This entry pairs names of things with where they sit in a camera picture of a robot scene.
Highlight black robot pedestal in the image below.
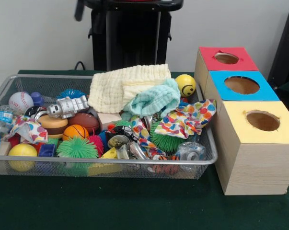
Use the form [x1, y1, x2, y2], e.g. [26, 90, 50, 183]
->
[75, 0, 184, 72]

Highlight clear shallow mesh bin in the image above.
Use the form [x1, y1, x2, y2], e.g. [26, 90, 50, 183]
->
[0, 74, 219, 180]

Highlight small green spiky ball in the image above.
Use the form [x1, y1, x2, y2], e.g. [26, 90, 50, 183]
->
[57, 137, 99, 160]

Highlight burger toy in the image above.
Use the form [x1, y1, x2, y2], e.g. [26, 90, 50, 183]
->
[37, 115, 69, 140]

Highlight mint green cloth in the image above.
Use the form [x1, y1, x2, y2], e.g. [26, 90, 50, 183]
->
[123, 79, 181, 119]

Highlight wooden box with three holes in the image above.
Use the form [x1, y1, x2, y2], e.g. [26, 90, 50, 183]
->
[193, 46, 289, 196]

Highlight orange basketball toy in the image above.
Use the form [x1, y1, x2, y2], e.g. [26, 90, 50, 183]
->
[63, 125, 89, 141]

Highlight black chair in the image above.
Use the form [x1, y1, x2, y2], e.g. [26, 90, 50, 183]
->
[269, 5, 289, 94]

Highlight white baseball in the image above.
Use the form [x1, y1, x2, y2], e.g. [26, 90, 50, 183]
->
[9, 92, 34, 114]

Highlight blue spiky ball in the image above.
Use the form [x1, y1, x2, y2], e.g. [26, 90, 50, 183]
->
[58, 89, 87, 100]

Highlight polka dot colourful cloth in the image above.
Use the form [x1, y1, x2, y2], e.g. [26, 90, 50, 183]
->
[5, 116, 48, 143]
[155, 99, 217, 139]

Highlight large green spiky ball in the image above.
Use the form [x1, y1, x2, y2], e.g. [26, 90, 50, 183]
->
[150, 120, 185, 153]

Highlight brown football toy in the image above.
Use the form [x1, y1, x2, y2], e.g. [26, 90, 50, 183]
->
[68, 113, 101, 135]

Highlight silver robot toy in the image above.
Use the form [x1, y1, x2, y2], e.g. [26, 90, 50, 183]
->
[47, 95, 90, 119]

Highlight plain yellow ball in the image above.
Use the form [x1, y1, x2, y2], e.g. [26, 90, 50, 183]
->
[9, 144, 38, 172]

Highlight yellow smiley ball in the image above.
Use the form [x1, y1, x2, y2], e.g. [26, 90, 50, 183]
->
[175, 74, 197, 98]

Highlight cream yellow cloth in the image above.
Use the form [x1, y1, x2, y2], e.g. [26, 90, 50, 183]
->
[88, 64, 172, 114]

